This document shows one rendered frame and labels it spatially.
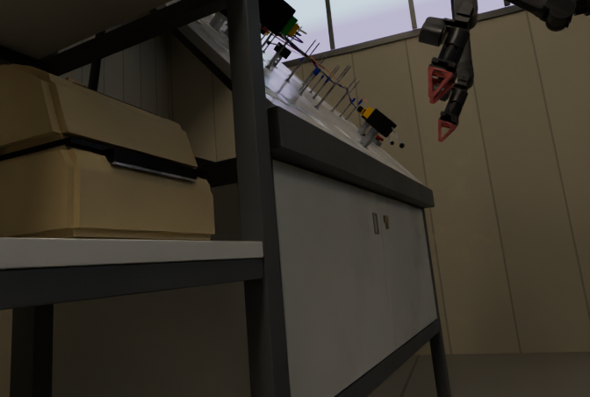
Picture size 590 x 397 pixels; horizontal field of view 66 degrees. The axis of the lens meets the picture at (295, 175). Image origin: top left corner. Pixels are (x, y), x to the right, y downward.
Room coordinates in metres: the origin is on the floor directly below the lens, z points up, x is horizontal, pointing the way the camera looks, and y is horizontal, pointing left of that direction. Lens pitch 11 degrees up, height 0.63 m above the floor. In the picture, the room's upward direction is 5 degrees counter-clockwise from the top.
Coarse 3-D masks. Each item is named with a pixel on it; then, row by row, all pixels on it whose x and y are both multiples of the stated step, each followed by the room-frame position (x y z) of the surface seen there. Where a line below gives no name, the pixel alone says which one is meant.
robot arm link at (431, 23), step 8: (464, 8) 1.10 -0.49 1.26; (472, 8) 1.10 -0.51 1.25; (464, 16) 1.11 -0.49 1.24; (424, 24) 1.16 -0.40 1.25; (432, 24) 1.15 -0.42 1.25; (440, 24) 1.15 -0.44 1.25; (448, 24) 1.16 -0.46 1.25; (456, 24) 1.14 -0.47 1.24; (464, 24) 1.12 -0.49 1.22; (424, 32) 1.16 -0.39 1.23; (432, 32) 1.15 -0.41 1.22; (440, 32) 1.14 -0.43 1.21; (424, 40) 1.18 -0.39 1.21; (432, 40) 1.16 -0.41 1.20
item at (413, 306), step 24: (384, 216) 1.22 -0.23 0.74; (408, 216) 1.48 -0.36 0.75; (384, 240) 1.20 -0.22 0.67; (408, 240) 1.44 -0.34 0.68; (408, 264) 1.40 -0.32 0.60; (408, 288) 1.37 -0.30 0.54; (432, 288) 1.67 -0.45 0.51; (408, 312) 1.34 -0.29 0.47; (432, 312) 1.62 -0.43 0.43; (408, 336) 1.31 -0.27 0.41
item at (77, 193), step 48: (0, 96) 0.40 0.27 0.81; (48, 96) 0.38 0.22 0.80; (96, 96) 0.44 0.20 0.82; (0, 144) 0.40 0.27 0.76; (48, 144) 0.38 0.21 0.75; (96, 144) 0.40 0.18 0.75; (144, 144) 0.47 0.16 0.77; (0, 192) 0.40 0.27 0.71; (48, 192) 0.37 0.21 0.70; (96, 192) 0.39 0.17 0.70; (144, 192) 0.44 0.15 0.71; (192, 192) 0.51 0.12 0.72; (192, 240) 0.53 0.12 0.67
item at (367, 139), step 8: (376, 112) 1.14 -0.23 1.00; (368, 120) 1.16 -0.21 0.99; (376, 120) 1.15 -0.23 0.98; (384, 120) 1.14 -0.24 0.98; (376, 128) 1.15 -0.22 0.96; (384, 128) 1.14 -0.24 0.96; (392, 128) 1.15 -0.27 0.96; (368, 136) 1.17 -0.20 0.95; (376, 136) 1.18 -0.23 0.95; (368, 144) 1.19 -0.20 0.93; (400, 144) 1.14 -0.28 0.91
